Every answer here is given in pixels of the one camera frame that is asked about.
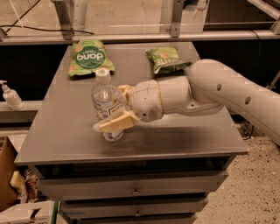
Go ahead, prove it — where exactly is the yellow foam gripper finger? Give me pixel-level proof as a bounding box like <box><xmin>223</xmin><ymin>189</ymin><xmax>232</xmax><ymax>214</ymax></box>
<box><xmin>118</xmin><ymin>85</ymin><xmax>134</xmax><ymax>106</ymax></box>
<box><xmin>93</xmin><ymin>110</ymin><xmax>139</xmax><ymax>133</ymax></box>

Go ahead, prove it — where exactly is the white rounded gripper body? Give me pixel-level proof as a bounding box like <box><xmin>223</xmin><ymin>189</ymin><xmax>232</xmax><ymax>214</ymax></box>
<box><xmin>129</xmin><ymin>80</ymin><xmax>164</xmax><ymax>123</ymax></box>

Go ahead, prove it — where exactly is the clear plastic water bottle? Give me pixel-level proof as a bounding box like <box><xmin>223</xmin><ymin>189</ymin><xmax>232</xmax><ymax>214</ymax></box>
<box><xmin>91</xmin><ymin>67</ymin><xmax>125</xmax><ymax>143</ymax></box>

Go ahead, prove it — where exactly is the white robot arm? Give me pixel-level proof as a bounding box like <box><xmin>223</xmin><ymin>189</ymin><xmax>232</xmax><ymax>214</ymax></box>
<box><xmin>94</xmin><ymin>59</ymin><xmax>280</xmax><ymax>144</ymax></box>

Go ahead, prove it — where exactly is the white pump dispenser bottle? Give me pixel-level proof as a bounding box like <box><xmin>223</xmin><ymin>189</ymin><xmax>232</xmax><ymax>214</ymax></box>
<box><xmin>0</xmin><ymin>80</ymin><xmax>24</xmax><ymax>110</ymax></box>

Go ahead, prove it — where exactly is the crumpled green snack bag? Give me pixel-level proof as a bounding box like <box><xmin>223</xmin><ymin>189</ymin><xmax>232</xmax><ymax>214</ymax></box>
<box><xmin>146</xmin><ymin>46</ymin><xmax>192</xmax><ymax>74</ymax></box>

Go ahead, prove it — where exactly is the green dang snack bag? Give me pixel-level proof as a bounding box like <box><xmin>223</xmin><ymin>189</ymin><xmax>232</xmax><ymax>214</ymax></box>
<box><xmin>68</xmin><ymin>40</ymin><xmax>115</xmax><ymax>77</ymax></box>

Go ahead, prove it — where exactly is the grey drawer cabinet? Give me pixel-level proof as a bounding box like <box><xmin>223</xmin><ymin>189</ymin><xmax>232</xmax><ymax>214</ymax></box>
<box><xmin>16</xmin><ymin>50</ymin><xmax>248</xmax><ymax>224</ymax></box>

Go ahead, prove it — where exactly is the white printed box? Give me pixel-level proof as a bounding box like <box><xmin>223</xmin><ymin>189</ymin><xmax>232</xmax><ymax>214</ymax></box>
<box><xmin>0</xmin><ymin>200</ymin><xmax>58</xmax><ymax>224</ymax></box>

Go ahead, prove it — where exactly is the brown cardboard box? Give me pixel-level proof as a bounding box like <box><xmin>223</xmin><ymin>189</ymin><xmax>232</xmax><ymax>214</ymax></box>
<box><xmin>0</xmin><ymin>137</ymin><xmax>18</xmax><ymax>211</ymax></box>

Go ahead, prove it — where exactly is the metal frame rail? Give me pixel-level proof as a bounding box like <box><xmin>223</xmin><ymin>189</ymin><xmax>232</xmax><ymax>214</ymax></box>
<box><xmin>0</xmin><ymin>30</ymin><xmax>280</xmax><ymax>46</ymax></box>

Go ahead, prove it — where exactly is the black cable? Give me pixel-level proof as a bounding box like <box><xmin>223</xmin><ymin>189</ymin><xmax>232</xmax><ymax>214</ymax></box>
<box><xmin>0</xmin><ymin>0</ymin><xmax>95</xmax><ymax>36</ymax></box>

